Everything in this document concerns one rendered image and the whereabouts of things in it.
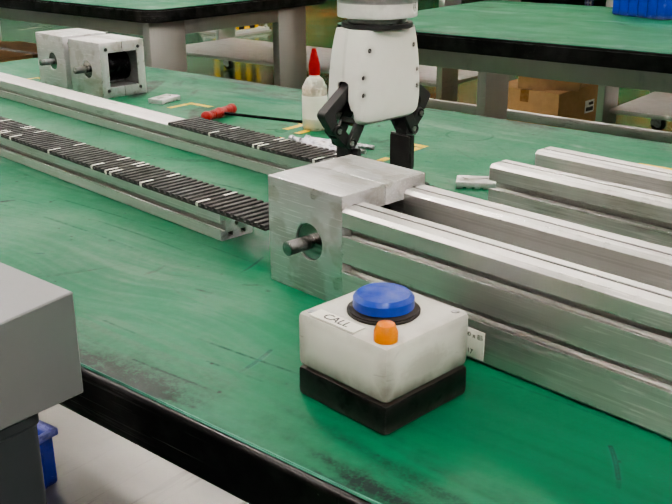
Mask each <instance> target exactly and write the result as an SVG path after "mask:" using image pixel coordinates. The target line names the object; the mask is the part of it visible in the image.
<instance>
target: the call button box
mask: <svg viewBox="0 0 672 504"><path fill-rule="evenodd" d="M354 292H355V291H354ZM354 292H352V293H349V294H346V295H344V296H341V297H339V298H336V299H334V300H331V301H328V302H326V303H323V304H321V305H318V306H315V307H313V308H310V309H308V310H305V311H302V312H301V313H300V315H299V339H300V360H301V362H302V364H303V365H301V367H300V391H301V392H302V393H303V394H305V395H307V396H309V397H311V398H313V399H315V400H317V401H319V402H321V403H322V404H324V405H326V406H328V407H330V408H332V409H334V410H336V411H338V412H340V413H342V414H344V415H346V416H348V417H350V418H352V419H353V420H355V421H357V422H359V423H361V424H363V425H365V426H367V427H369V428H371V429H373V430H375V431H377V432H379V433H381V434H383V435H388V434H390V433H392V432H393V431H395V430H397V429H399V428H401V427H403V426H404V425H406V424H408V423H410V422H412V421H414V420H415V419H417V418H419V417H421V416H423V415H425V414H426V413H428V412H430V411H432V410H434V409H436V408H437V407H439V406H441V405H443V404H445V403H447V402H448V401H450V400H452V399H454V398H456V397H457V396H459V395H461V394H463V393H464V391H465V385H466V367H465V366H464V365H463V364H464V363H465V361H466V351H467V330H468V315H467V313H466V312H464V311H461V310H459V309H456V308H453V307H450V306H448V305H445V304H442V303H439V302H437V301H434V300H431V299H428V298H426V297H423V296H420V295H417V294H415V293H413V294H414V296H415V307H414V309H413V310H412V311H411V312H409V313H407V314H405V315H402V316H397V317H389V318H381V317H372V316H367V315H364V314H361V313H359V312H358V311H356V310H355V309H354V307H353V294H354ZM382 320H390V321H393V322H394V323H395V324H396V326H397V329H398V342H397V343H395V344H392V345H381V344H377V343H375V342H374V340H373V334H374V328H375V326H376V324H377V323H378V322H379V321H382Z"/></svg>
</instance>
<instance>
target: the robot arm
mask: <svg viewBox="0 0 672 504"><path fill-rule="evenodd" d="M417 15H418V0H337V16H338V17H341V18H347V20H343V21H342V22H341V26H342V27H337V28H336V32H335V36H334V41H333V46H332V53H331V61H330V73H329V92H328V101H327V102H326V103H325V104H324V105H323V106H322V108H321V109H320V110H319V111H318V113H317V118H318V120H319V121H320V123H321V125H322V126H323V128H325V133H326V134H327V136H328V137H329V138H330V139H331V142H332V144H333V145H335V146H336V150H337V158H338V157H342V156H346V155H350V154H351V155H356V156H360V157H361V149H360V148H356V146H357V143H358V141H359V138H360V136H361V133H362V131H363V128H364V126H365V125H368V124H373V123H378V122H383V121H387V120H391V122H392V124H393V126H394V129H395V130H396V131H391V134H390V164H392V165H396V166H400V167H404V168H408V169H413V168H414V135H413V134H416V133H417V132H418V130H419V126H418V124H419V122H420V120H421V119H422V117H423V115H424V109H425V107H426V105H427V103H428V101H429V98H430V92H429V91H428V90H427V89H426V88H424V87H423V86H422V85H421V84H420V83H419V58H418V46H417V37H416V31H415V25H414V24H413V21H412V20H408V19H407V18H413V17H416V16H417ZM353 117H354V118H353ZM337 120H339V122H338V121H337ZM337 122H338V123H337ZM349 125H350V126H352V129H351V131H350V134H348V133H347V132H346V131H347V128H348V126H349Z"/></svg>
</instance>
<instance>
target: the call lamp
mask: <svg viewBox="0 0 672 504"><path fill-rule="evenodd" d="M373 340H374V342H375V343H377V344H381V345H392V344H395V343H397V342H398V329H397V326H396V324H395V323H394V322H393V321H390V320H382V321H379V322H378V323H377V324H376V326H375V328H374V334H373Z"/></svg>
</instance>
